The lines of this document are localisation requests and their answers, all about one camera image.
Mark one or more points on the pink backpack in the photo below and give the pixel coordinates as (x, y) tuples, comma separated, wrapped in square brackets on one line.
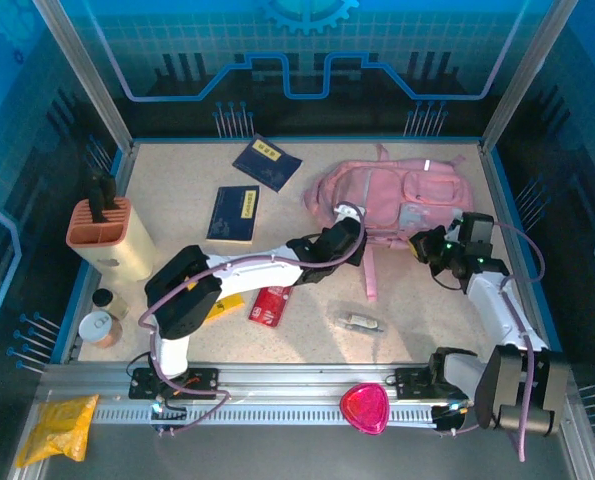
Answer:
[(417, 195)]

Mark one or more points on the red snack packet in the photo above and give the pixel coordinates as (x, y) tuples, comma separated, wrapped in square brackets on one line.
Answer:
[(269, 307)]

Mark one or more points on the navy blue book yellow label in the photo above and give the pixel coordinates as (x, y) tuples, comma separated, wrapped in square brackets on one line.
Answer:
[(232, 215), (267, 162)]

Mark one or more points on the yellow illustrated book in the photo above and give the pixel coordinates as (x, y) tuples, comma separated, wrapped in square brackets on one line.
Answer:
[(227, 306)]

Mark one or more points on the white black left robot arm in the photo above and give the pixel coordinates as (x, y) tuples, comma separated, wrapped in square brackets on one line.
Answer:
[(257, 272)]

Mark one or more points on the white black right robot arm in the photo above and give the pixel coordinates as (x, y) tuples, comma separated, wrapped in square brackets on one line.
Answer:
[(492, 300)]

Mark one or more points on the small clear plastic bag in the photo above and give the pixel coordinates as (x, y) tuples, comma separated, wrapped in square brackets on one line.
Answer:
[(359, 321)]

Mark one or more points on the yellow plastic bag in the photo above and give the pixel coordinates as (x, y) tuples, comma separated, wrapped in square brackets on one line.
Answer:
[(57, 430)]

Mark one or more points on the pink triangular container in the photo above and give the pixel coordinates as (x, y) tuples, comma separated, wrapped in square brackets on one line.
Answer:
[(366, 407)]

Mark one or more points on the cream knife block orange top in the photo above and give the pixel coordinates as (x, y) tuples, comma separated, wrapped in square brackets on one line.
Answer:
[(122, 250)]

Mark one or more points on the small jar black lid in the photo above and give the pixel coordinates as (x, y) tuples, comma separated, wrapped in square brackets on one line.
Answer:
[(109, 302)]

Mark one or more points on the tin can pull tab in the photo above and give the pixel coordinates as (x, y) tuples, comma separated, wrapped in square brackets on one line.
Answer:
[(99, 330)]

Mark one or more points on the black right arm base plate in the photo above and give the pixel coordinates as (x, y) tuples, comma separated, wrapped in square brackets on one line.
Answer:
[(407, 381)]

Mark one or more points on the aluminium mounting rail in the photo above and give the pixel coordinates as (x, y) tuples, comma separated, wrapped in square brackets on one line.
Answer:
[(302, 380)]

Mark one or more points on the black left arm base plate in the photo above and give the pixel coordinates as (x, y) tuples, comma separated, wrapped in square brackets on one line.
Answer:
[(207, 378)]

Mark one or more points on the aluminium frame post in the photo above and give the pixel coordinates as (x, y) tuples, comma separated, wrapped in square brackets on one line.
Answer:
[(87, 80), (522, 80)]

